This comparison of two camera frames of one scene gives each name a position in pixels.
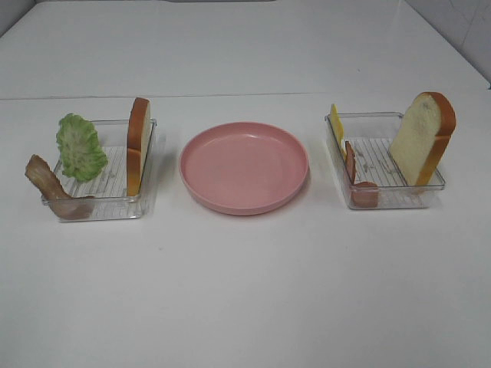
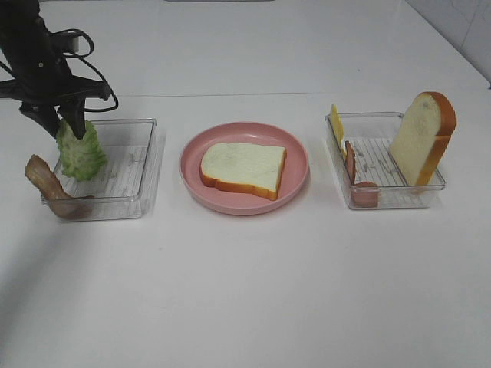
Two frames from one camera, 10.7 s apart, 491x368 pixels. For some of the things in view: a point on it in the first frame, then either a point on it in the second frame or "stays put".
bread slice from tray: (138, 138) → (248, 167)
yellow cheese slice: (338, 128) stays put
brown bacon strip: (66, 207) stays put
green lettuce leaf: (81, 153) stays put
